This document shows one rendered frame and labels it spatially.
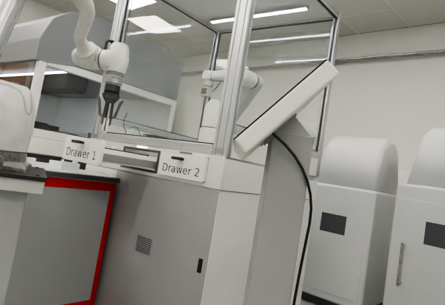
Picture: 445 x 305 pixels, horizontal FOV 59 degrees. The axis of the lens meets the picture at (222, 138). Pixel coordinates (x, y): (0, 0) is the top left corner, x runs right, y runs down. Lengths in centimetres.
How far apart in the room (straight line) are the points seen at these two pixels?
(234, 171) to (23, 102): 88
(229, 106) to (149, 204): 63
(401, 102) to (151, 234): 344
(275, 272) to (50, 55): 200
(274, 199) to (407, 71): 380
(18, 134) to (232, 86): 87
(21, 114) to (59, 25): 144
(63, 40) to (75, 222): 122
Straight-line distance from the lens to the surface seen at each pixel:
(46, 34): 272
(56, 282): 211
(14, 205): 138
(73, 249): 210
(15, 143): 139
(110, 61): 202
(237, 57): 179
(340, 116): 500
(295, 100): 101
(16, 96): 140
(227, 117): 173
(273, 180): 116
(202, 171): 175
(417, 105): 469
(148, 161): 195
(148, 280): 200
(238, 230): 187
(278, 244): 118
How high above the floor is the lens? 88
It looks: 5 degrees up
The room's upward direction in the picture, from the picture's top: 9 degrees clockwise
